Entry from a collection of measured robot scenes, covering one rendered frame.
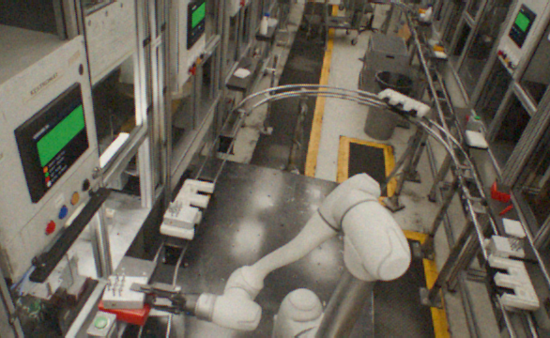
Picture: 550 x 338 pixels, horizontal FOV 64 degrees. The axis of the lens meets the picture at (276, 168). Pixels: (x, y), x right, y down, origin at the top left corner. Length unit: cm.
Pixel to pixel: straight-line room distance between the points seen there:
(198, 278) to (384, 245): 110
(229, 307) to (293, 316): 28
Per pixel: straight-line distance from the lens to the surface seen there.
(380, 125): 455
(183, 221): 195
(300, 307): 167
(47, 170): 115
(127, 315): 164
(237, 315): 151
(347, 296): 135
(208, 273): 208
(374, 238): 117
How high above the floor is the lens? 227
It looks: 36 degrees down
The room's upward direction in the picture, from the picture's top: 10 degrees clockwise
